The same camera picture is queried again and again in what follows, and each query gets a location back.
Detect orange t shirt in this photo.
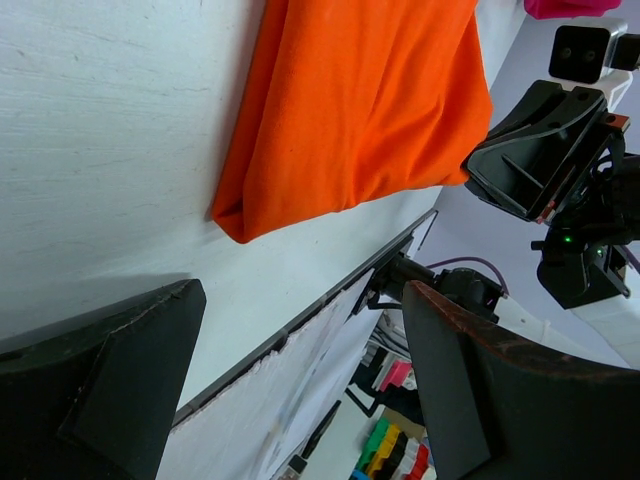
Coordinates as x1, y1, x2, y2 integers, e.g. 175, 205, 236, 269
211, 1, 492, 243

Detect colourful connector blocks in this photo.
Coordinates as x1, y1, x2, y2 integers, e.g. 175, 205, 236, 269
350, 417, 431, 479

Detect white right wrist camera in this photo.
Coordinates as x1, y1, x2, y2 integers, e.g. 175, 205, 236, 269
548, 17, 639, 84

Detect crimson red t shirt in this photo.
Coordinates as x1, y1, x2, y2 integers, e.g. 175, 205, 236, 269
523, 0, 622, 20

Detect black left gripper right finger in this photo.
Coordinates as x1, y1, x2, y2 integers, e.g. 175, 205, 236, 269
402, 281, 639, 479

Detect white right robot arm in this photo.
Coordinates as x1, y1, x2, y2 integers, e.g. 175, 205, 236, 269
395, 81, 639, 367

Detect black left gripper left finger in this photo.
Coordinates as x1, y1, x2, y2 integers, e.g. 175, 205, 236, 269
1, 279, 206, 479

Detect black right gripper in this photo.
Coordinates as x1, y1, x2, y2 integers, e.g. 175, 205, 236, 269
460, 79, 640, 310

